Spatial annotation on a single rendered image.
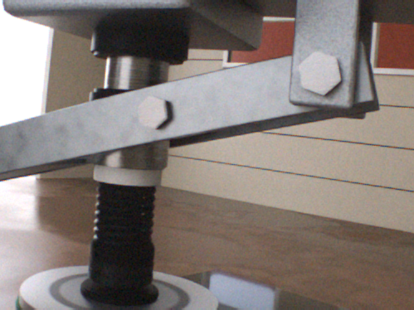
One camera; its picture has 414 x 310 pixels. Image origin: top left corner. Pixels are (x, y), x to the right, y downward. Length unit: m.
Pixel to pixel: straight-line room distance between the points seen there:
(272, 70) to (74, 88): 8.27
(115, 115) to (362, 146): 6.52
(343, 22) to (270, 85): 0.08
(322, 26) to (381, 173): 6.47
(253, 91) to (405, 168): 6.36
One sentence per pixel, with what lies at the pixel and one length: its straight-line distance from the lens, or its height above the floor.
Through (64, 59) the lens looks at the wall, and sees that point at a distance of 8.56.
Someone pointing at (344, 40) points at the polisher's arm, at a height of 1.11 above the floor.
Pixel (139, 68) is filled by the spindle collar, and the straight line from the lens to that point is 0.54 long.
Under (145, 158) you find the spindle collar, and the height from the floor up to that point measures 1.00.
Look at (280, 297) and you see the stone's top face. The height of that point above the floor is 0.82.
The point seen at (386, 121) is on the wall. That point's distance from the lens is 6.88.
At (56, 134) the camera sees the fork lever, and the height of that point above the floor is 1.01.
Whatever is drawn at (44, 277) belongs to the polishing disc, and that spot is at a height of 0.85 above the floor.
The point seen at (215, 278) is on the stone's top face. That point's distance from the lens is 0.78.
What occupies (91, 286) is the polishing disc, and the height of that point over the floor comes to 0.86.
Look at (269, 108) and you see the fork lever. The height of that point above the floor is 1.05.
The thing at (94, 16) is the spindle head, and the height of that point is 1.12.
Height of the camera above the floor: 1.04
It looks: 5 degrees down
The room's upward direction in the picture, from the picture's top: 5 degrees clockwise
